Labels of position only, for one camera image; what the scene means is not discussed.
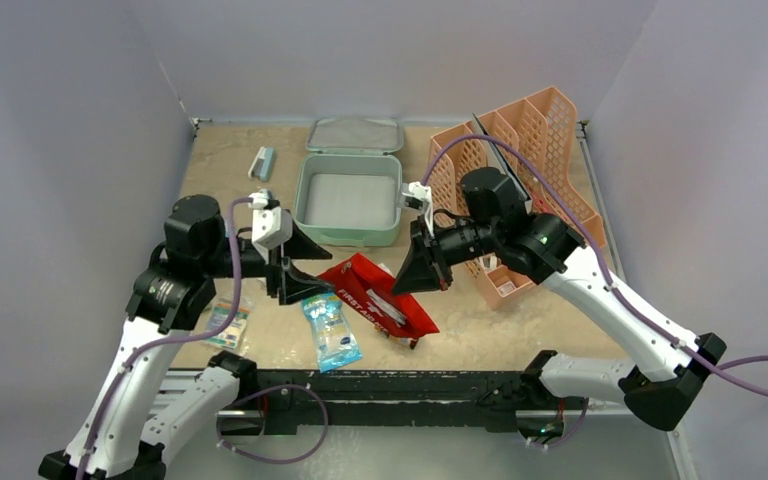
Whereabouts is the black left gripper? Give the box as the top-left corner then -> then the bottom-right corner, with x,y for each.
202,218 -> 335,300

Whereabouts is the red first aid pouch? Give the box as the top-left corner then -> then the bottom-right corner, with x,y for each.
318,253 -> 439,349

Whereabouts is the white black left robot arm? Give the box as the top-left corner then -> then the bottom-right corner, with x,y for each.
38,190 -> 329,479

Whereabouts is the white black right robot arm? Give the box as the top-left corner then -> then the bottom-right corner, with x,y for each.
391,167 -> 726,431

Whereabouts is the blue wet wipes packet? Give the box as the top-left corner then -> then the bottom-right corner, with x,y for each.
302,293 -> 363,373

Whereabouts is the bandage box in bag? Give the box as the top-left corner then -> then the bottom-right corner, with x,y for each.
204,297 -> 253,351

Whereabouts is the mint green open case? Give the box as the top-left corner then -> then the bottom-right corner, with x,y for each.
294,117 -> 404,248

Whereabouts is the grey folder in organizer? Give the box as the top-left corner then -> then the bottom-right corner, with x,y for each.
472,114 -> 532,209

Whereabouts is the peach plastic file organizer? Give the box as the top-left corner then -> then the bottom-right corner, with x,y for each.
421,86 -> 608,311

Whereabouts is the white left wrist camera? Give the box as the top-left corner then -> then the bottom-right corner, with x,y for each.
249,189 -> 293,258

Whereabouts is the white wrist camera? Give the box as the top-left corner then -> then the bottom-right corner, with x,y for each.
398,181 -> 434,237
249,189 -> 293,258

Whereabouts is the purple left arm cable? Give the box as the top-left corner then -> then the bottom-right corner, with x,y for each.
75,196 -> 256,480

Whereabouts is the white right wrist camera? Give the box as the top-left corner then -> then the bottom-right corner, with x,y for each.
398,181 -> 434,237

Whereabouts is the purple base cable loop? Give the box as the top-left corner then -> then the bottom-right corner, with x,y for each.
216,386 -> 330,466

